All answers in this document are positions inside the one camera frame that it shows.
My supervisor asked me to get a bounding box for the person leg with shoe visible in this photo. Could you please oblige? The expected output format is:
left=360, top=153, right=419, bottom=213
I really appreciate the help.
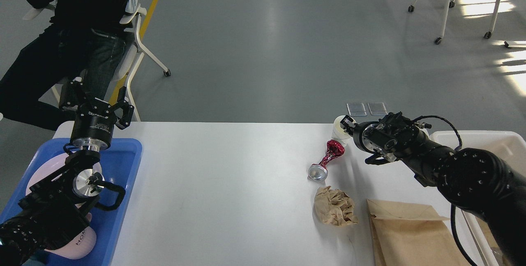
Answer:
left=0, top=0, right=138, bottom=131

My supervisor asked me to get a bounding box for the red foil wrapper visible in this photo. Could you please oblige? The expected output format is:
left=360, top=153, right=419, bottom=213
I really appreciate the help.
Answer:
left=319, top=140, right=345, bottom=169

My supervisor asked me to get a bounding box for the small grey metal plate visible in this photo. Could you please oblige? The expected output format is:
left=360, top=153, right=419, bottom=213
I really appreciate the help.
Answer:
left=347, top=102, right=368, bottom=117

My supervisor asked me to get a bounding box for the blue plastic tray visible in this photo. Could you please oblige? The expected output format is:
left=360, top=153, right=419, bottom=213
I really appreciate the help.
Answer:
left=1, top=137, right=143, bottom=266

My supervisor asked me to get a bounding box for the white paper cup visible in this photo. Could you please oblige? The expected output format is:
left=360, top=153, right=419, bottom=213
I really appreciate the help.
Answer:
left=331, top=116, right=352, bottom=146

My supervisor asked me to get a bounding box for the white plastic bin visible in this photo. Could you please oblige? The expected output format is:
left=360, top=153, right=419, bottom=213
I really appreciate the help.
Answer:
left=455, top=130, right=526, bottom=266

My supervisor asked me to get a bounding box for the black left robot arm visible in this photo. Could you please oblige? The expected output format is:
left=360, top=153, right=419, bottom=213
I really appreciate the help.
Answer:
left=1, top=78, right=134, bottom=266

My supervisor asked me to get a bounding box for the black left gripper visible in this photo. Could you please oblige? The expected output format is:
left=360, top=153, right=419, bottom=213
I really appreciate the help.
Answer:
left=58, top=78, right=135, bottom=151

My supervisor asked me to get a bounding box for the white chair leg left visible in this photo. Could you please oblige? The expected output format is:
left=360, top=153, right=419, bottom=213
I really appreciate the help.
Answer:
left=22, top=4, right=171, bottom=121

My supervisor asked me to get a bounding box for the flat brown paper bag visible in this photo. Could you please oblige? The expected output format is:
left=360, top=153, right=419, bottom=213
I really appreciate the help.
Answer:
left=367, top=199, right=469, bottom=266

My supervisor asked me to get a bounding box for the pink plastic plate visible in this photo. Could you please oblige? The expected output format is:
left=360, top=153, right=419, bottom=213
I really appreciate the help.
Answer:
left=25, top=153, right=104, bottom=199

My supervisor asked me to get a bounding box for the pink mug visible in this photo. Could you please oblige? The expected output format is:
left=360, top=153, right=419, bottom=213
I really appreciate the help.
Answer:
left=44, top=226, right=97, bottom=260

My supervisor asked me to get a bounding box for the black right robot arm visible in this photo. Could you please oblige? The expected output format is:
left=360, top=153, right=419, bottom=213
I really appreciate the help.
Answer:
left=337, top=112, right=526, bottom=266

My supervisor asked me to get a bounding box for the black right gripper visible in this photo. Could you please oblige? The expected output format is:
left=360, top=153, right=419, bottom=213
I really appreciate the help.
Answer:
left=340, top=115, right=370, bottom=151

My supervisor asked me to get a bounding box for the crumpled brown paper ball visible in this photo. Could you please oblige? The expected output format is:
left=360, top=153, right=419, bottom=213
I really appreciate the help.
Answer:
left=314, top=186, right=359, bottom=227

